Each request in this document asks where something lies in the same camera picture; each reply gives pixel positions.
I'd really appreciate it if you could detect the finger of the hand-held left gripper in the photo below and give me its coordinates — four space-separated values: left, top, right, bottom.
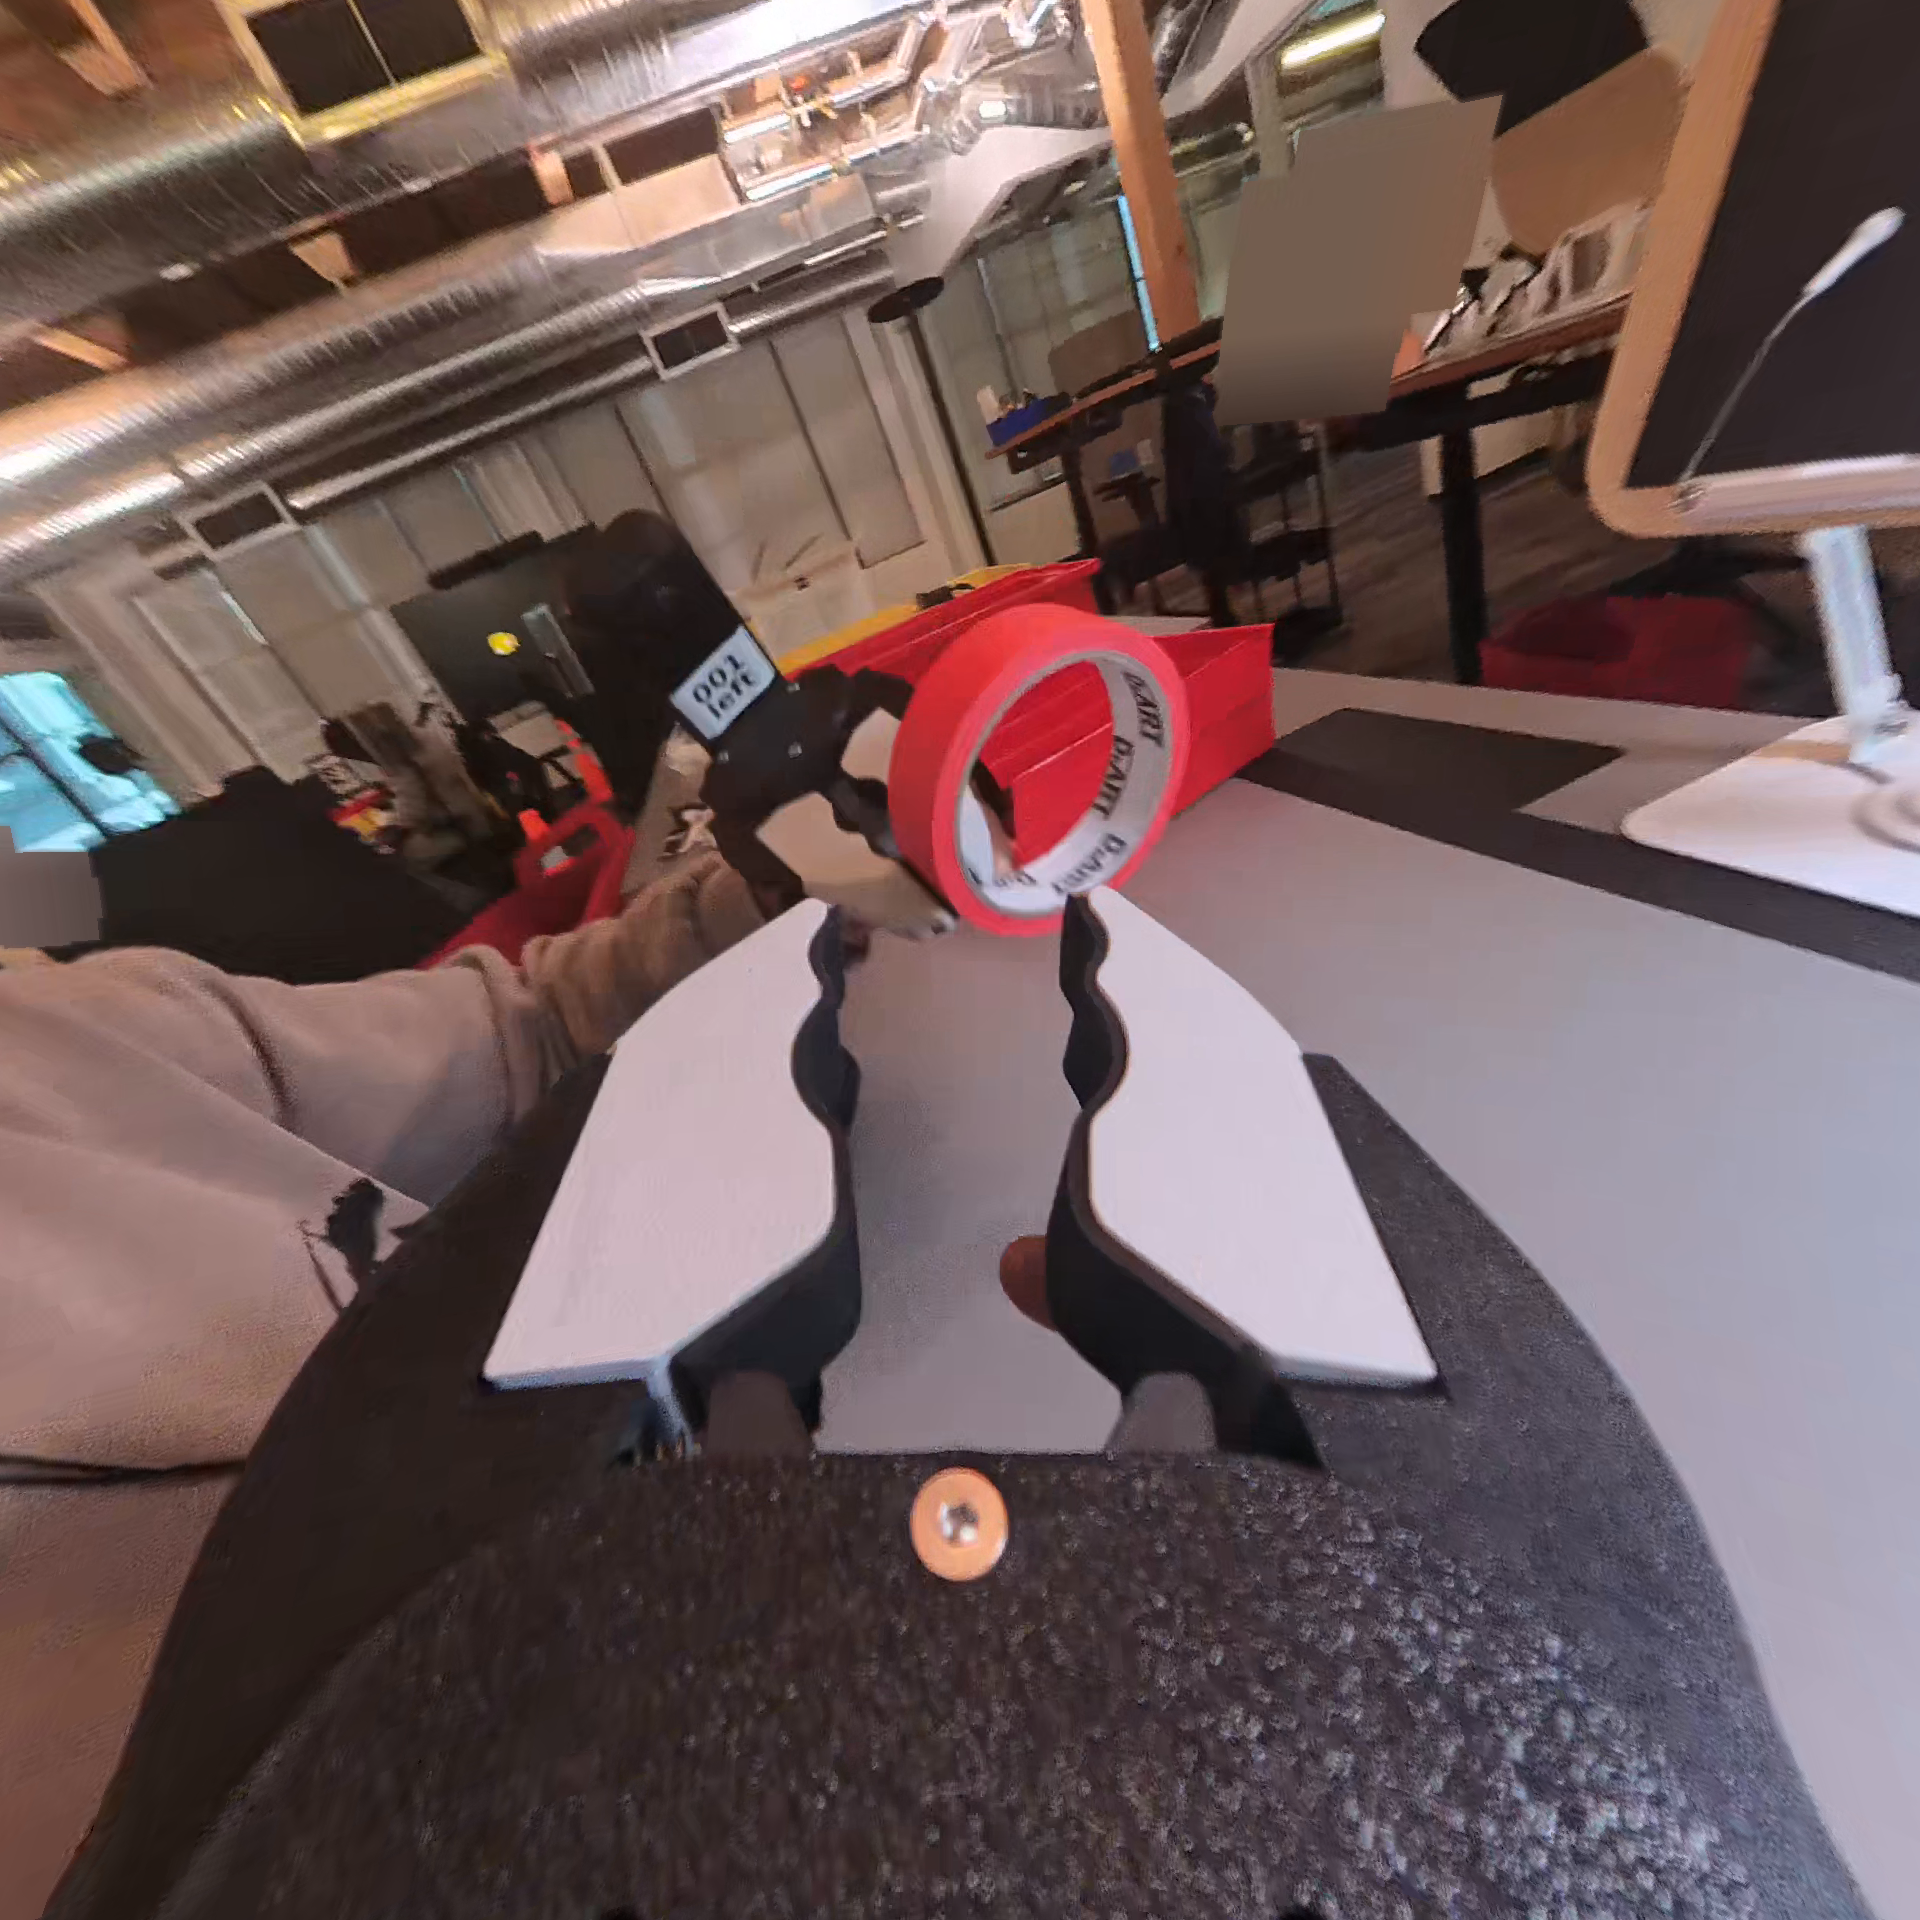
808 668 924 784
750 791 964 942

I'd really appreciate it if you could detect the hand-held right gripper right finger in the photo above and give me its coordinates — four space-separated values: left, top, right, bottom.
1046 884 1443 1449

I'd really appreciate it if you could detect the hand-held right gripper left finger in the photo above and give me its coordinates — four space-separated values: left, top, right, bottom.
480 902 866 1433

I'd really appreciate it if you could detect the red tape roll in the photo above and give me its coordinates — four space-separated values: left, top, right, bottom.
887 603 1194 940

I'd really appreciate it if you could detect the red plastic bin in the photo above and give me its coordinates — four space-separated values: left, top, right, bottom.
779 556 1278 819

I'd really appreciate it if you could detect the yellow plastic bin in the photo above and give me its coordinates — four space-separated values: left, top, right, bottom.
779 566 1052 664

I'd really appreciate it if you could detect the red plastic basket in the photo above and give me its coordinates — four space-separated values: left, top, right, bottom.
428 802 636 969

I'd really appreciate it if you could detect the standing desk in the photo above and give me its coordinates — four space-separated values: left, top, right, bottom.
984 336 1225 624

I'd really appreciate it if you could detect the black floor lamp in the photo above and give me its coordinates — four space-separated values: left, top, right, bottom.
866 274 1000 579

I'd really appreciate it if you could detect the ceiling air vent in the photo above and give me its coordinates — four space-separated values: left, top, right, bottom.
225 0 513 145

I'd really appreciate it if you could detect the red storage crate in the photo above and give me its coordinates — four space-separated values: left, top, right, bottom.
1478 592 1778 696

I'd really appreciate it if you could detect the wooden desk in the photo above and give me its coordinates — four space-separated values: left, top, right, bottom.
1388 292 1638 684

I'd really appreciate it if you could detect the tan cardboard sheet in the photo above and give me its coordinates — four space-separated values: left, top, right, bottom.
1494 47 1686 256

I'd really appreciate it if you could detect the black square sheet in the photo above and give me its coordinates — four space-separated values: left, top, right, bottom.
1417 0 1654 136

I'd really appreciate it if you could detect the wooden support post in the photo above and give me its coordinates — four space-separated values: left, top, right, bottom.
1079 0 1210 348

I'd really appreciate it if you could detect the silver spiral air duct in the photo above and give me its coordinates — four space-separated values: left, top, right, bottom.
0 89 934 326

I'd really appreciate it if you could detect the thin white-tipped wire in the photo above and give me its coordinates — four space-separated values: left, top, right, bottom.
1668 209 1907 520

